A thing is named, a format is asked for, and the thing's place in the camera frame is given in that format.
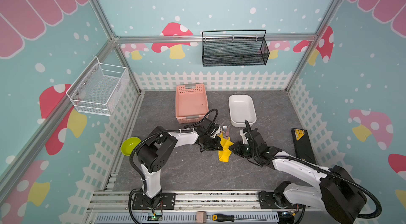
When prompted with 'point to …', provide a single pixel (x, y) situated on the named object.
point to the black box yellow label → (303, 148)
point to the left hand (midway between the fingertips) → (222, 151)
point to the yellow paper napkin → (224, 155)
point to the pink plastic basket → (191, 102)
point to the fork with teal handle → (224, 128)
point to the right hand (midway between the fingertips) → (228, 147)
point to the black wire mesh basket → (234, 48)
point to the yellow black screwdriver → (225, 217)
